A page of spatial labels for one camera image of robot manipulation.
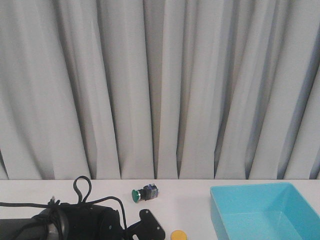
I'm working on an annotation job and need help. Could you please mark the yellow push button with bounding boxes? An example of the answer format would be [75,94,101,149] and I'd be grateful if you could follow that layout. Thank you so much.
[170,229,188,240]

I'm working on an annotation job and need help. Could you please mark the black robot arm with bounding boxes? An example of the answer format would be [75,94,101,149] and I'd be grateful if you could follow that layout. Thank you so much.
[0,205,125,240]

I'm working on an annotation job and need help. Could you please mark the light blue plastic box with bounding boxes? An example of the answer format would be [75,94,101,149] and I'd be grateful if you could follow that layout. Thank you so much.
[210,182,320,240]

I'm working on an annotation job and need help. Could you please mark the grey pleated curtain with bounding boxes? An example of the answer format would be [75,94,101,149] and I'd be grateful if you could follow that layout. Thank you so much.
[0,0,320,180]

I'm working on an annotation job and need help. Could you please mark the green push button switch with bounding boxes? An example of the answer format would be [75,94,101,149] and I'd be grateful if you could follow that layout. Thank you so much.
[131,184,159,203]

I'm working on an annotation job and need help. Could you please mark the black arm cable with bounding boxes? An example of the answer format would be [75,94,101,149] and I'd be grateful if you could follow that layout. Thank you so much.
[0,175,127,230]

